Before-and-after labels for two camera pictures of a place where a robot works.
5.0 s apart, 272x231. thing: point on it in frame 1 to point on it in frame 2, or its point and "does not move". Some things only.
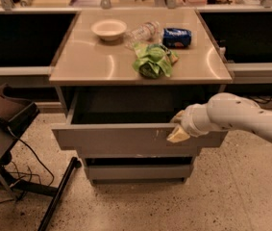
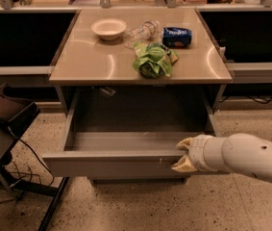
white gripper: [188, 122] to [197, 153]
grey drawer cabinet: [122, 75] does not move
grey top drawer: [130, 122] to [122, 155]
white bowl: [109, 29] does not move
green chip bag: [154, 61] does not move
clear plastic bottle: [145, 33] does not move
